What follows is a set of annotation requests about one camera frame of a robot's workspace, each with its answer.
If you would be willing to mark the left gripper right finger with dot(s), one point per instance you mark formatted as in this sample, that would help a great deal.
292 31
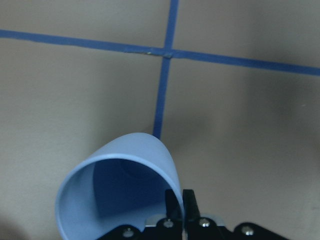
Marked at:
191 210

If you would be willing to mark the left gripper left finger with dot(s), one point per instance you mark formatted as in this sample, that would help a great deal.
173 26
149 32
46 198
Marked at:
174 210

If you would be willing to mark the blue cup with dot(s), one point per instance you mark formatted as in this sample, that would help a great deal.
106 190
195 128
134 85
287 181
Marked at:
122 183

